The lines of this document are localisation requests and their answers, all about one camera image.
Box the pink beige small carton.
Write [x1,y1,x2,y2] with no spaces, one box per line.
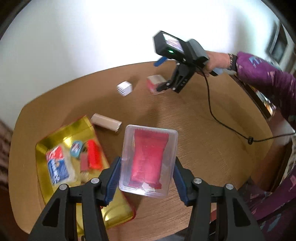
[147,75,166,95]

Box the white chevron cube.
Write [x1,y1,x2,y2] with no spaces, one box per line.
[116,81,133,96]

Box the red block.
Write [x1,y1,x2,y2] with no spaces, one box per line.
[86,140,103,170]

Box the clear box with pink packet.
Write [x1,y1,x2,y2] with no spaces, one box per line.
[118,125,178,198]

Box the silver ribbed metal case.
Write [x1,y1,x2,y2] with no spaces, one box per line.
[90,113,122,132]

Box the dark pink gold small box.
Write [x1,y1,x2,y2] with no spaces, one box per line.
[80,149,89,172]

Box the purple sleeved right forearm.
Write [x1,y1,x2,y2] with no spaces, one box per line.
[236,52,295,128]

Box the person's right hand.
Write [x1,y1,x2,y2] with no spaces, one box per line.
[197,51,232,77]

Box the red gold tin box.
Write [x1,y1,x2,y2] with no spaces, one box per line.
[35,116,135,228]

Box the black cable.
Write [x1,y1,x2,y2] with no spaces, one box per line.
[197,67,296,145]

